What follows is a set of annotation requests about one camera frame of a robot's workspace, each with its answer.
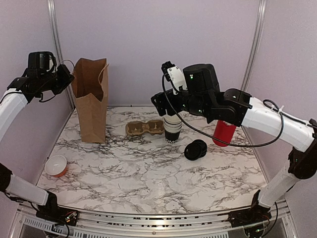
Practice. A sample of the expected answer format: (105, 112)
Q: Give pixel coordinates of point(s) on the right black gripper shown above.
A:
(161, 104)

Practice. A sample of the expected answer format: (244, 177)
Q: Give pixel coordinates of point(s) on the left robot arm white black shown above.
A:
(14, 100)

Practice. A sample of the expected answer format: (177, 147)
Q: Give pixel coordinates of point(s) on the far cardboard cup carrier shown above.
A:
(137, 128)

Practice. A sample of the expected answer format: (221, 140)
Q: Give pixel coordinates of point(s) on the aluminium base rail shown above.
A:
(96, 224)

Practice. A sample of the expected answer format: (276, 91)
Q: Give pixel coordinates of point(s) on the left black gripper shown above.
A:
(67, 80)

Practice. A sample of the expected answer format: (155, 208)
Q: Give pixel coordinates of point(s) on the stack of black paper cups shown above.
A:
(172, 128)

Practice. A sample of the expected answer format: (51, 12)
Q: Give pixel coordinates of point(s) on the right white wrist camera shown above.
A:
(175, 76)

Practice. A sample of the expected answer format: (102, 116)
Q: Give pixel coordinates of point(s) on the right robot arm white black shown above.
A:
(241, 109)

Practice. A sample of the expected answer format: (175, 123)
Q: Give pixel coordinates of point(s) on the left aluminium frame post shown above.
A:
(57, 46)

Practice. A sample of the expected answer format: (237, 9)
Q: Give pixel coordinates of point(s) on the brown paper bag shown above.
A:
(90, 89)

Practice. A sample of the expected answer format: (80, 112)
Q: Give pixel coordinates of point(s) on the stack of black cup lids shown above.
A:
(195, 150)

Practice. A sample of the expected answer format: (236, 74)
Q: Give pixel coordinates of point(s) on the red cylindrical container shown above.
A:
(224, 131)

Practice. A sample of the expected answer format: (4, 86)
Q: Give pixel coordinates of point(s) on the orange white bowl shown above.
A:
(56, 166)

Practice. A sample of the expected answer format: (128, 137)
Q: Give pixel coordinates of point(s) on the aluminium frame post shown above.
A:
(259, 26)
(57, 46)

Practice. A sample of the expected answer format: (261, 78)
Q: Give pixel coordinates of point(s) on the right aluminium frame post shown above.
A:
(259, 26)

